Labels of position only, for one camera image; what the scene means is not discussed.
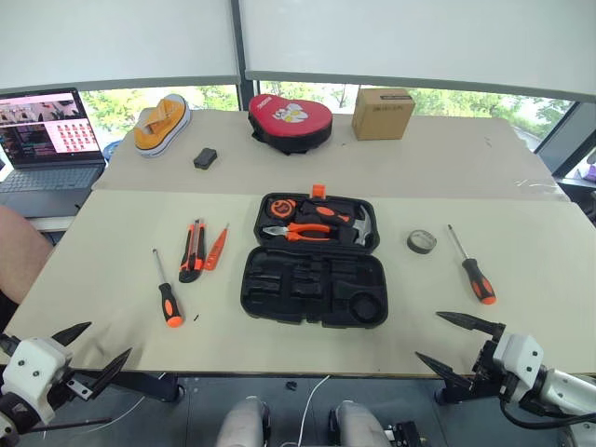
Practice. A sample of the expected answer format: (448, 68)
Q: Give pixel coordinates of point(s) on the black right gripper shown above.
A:
(485, 368)

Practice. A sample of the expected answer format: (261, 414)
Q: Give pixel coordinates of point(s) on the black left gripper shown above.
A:
(65, 388)

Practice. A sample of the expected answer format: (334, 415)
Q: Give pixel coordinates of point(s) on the orange black utility knife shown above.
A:
(192, 253)

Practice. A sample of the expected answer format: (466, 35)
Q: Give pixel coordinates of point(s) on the orange voltage tester pen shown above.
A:
(215, 251)

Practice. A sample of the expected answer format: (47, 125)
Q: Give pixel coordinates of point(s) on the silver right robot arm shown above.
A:
(568, 386)

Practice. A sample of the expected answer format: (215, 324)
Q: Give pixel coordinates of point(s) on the black tool case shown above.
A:
(326, 261)

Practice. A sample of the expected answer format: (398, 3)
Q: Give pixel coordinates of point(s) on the black floor device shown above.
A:
(405, 434)

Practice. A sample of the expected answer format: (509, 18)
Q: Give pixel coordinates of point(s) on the black electrical tape roll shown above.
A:
(412, 246)

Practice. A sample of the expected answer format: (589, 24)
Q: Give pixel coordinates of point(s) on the bystander bare limb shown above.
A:
(21, 251)

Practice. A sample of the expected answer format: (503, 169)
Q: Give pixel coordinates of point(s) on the small black floor object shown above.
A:
(291, 385)

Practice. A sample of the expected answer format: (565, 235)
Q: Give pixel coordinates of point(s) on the grey laptop pink screen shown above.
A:
(46, 179)

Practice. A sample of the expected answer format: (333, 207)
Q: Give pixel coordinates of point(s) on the purple object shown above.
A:
(591, 174)

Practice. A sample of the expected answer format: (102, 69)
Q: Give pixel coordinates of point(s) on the yellow shoe shaped case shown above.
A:
(153, 137)

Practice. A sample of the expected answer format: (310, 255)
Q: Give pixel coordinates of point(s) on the small black box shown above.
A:
(205, 158)

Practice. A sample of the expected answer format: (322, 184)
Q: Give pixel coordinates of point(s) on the orange black tape measure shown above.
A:
(282, 207)

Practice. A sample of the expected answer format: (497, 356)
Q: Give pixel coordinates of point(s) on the brown cardboard box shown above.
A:
(382, 118)

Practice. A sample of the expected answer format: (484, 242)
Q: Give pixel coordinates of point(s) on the red heart shaped bag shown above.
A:
(288, 130)

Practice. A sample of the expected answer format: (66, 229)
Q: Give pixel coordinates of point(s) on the wide white roller blind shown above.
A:
(419, 37)

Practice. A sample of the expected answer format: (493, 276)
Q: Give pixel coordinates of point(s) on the narrow white roller blind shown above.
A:
(116, 37)

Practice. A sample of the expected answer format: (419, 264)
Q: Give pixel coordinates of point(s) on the dark window frame post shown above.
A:
(247, 95)

